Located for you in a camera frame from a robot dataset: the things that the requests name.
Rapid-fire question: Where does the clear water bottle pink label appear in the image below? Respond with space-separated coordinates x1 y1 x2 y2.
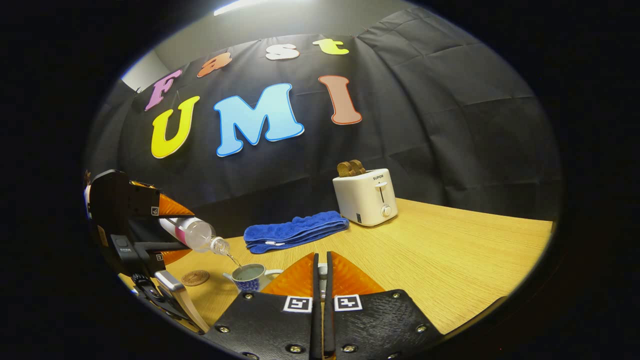
158 216 231 256

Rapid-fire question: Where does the ceiling light panel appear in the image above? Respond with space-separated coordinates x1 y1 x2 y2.
213 0 281 17

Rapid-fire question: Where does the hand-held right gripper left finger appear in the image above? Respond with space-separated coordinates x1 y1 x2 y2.
202 251 321 360

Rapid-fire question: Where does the white toaster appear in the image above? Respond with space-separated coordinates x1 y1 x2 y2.
332 168 399 228

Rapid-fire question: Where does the round brown coaster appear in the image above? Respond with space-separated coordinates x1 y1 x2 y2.
180 270 211 287

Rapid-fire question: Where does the blue folded towel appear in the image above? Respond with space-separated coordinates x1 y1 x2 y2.
243 210 350 255

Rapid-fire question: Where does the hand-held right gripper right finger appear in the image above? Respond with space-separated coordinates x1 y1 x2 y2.
324 251 446 360

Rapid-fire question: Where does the black backdrop cloth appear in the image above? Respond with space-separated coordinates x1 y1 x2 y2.
85 7 563 241

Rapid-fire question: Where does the white blue patterned teacup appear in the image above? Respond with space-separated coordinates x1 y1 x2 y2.
222 263 285 293

